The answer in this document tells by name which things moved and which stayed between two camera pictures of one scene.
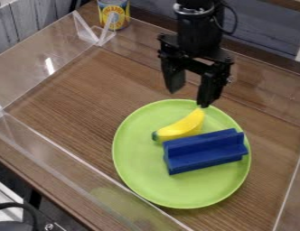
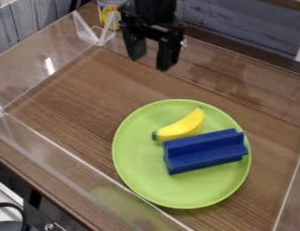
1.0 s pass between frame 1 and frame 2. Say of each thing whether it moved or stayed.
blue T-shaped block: stayed
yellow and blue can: stayed
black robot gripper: moved
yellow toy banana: stayed
